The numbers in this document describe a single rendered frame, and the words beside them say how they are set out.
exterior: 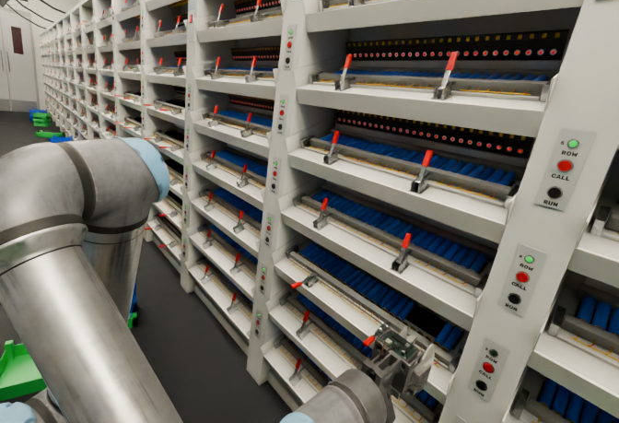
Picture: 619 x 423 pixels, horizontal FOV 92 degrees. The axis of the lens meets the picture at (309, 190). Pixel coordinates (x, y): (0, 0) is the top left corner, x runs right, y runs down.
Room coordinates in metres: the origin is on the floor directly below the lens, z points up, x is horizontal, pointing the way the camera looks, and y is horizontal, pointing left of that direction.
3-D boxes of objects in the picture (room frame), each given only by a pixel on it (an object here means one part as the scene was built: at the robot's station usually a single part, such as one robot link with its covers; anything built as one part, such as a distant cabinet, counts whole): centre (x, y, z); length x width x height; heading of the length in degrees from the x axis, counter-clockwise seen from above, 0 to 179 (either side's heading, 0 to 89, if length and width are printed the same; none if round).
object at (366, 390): (0.37, -0.12, 0.64); 0.10 x 0.05 x 0.09; 45
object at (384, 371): (0.43, -0.18, 0.65); 0.12 x 0.08 x 0.09; 135
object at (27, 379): (0.88, 0.86, 0.04); 0.30 x 0.20 x 0.08; 121
